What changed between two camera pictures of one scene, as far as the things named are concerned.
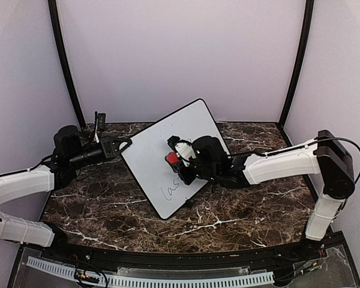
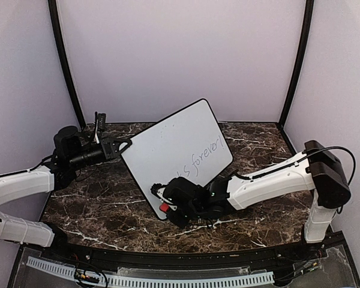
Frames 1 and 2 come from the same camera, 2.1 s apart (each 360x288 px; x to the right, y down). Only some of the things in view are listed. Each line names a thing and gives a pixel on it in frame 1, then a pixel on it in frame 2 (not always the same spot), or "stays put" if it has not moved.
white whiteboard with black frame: [146, 156] stays put
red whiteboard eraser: [172, 158] -> [164, 207]
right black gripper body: [187, 179] -> [180, 221]
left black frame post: [52, 6] stays put
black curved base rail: [192, 261] stays put
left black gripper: [108, 147] stays put
